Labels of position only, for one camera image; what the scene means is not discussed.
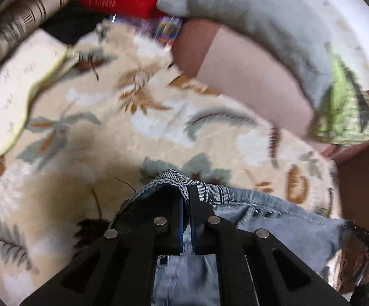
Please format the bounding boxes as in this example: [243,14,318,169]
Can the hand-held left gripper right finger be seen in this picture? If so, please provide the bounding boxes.
[188,185,352,306]

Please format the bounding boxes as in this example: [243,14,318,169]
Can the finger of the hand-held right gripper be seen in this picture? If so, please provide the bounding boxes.
[345,220,369,252]

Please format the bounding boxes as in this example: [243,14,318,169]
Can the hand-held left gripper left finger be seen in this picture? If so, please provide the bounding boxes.
[20,187,185,306]

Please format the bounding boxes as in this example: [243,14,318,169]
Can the blue denim pants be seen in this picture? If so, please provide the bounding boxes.
[109,169,347,306]

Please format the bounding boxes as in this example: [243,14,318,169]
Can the green patterned cloth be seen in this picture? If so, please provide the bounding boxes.
[312,43,369,145]

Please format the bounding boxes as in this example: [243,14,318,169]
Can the beige leaf-print blanket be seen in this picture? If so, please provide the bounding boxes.
[0,19,341,294]

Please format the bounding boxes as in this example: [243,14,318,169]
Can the pink bed sheet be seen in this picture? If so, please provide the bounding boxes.
[172,17,338,160]

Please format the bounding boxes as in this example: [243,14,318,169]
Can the colourful printed packet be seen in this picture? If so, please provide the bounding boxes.
[154,16,185,47]

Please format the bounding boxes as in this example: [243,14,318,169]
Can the grey pillow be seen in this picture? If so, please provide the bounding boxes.
[157,0,335,109]

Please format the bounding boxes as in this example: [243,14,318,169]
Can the black cloth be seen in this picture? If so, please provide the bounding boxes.
[41,0,111,45]

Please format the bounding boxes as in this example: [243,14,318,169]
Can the brown striped cushion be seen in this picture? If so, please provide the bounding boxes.
[0,0,77,83]

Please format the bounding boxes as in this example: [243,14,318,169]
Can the brown wooden bed frame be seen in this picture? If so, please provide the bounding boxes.
[328,89,369,294]

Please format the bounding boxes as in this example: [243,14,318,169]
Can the yellow-green cord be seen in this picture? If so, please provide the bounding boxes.
[3,46,80,155]

